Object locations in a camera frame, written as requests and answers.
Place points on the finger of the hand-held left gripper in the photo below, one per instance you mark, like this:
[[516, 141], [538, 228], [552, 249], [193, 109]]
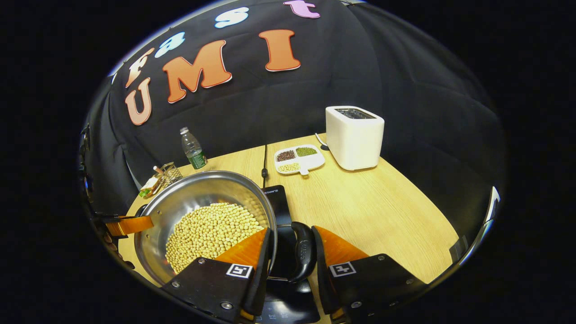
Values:
[[130, 225]]

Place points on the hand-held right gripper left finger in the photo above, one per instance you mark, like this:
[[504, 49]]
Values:
[[263, 279]]

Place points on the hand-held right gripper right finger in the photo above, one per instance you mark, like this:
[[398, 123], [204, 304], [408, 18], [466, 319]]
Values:
[[321, 279]]

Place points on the pile of yellow soybeans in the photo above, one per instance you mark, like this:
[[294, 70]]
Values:
[[211, 229]]

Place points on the black induction cooktop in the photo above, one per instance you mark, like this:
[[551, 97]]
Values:
[[279, 204]]

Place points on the sandwich with lettuce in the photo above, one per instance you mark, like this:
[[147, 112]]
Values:
[[150, 186]]

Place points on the pink tipped stick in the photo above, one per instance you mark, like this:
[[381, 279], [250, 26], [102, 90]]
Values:
[[158, 170]]

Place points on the clear plastic water bottle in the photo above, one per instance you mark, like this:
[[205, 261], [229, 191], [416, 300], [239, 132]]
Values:
[[193, 150]]

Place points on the white divided dish with beans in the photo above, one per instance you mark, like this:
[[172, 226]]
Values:
[[312, 161]]

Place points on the white toaster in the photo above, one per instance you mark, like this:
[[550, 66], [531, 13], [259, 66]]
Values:
[[355, 139]]

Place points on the black backdrop cloth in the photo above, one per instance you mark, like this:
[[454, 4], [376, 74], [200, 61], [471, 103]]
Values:
[[360, 58]]

